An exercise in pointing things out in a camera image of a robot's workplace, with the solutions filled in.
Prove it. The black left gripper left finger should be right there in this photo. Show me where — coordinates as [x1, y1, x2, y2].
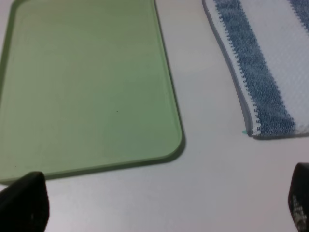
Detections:
[0, 172, 50, 232]

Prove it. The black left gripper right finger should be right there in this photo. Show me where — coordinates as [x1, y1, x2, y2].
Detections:
[288, 163, 309, 232]

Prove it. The blue white striped towel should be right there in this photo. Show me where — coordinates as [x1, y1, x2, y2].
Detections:
[202, 0, 309, 139]

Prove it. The green plastic tray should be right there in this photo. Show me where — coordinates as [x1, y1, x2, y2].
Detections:
[0, 0, 183, 182]

